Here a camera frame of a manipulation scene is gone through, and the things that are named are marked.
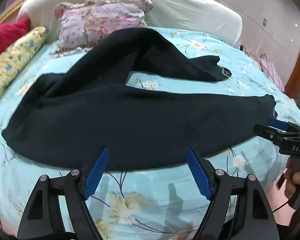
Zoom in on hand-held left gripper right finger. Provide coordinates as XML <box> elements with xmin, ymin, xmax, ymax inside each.
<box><xmin>186</xmin><ymin>147</ymin><xmax>279</xmax><ymax>240</ymax></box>

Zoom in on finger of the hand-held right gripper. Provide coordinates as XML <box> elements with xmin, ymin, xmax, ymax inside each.
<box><xmin>253</xmin><ymin>123</ymin><xmax>283</xmax><ymax>143</ymax></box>
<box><xmin>267</xmin><ymin>118</ymin><xmax>292</xmax><ymax>132</ymax></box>

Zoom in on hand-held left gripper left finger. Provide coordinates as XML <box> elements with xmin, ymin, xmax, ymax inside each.
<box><xmin>17</xmin><ymin>146</ymin><xmax>110</xmax><ymax>240</ymax></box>

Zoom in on black pants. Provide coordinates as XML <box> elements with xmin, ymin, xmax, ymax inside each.
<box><xmin>2</xmin><ymin>27</ymin><xmax>277</xmax><ymax>172</ymax></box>

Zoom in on pink striped cloth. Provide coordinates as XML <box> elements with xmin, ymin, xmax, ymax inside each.
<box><xmin>259</xmin><ymin>55</ymin><xmax>286</xmax><ymax>92</ymax></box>

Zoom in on light blue floral bed sheet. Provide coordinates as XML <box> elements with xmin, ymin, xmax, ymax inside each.
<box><xmin>0</xmin><ymin>26</ymin><xmax>300</xmax><ymax>240</ymax></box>

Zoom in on yellow floral pillow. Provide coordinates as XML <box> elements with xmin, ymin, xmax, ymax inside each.
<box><xmin>0</xmin><ymin>26</ymin><xmax>49</xmax><ymax>110</ymax></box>

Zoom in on white ribbed headboard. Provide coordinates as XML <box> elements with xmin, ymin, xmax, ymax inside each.
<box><xmin>16</xmin><ymin>0</ymin><xmax>242</xmax><ymax>49</ymax></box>

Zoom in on purple floral pillow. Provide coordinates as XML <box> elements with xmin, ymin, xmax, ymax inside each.
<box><xmin>50</xmin><ymin>0</ymin><xmax>153</xmax><ymax>58</ymax></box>

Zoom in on red pillow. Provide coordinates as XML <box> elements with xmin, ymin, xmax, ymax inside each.
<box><xmin>0</xmin><ymin>17</ymin><xmax>32</xmax><ymax>63</ymax></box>

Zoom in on wooden door frame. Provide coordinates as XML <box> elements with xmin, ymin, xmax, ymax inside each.
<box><xmin>284</xmin><ymin>26</ymin><xmax>300</xmax><ymax>103</ymax></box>

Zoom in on black power cable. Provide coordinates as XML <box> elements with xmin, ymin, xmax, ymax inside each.
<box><xmin>239</xmin><ymin>25</ymin><xmax>267</xmax><ymax>57</ymax></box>

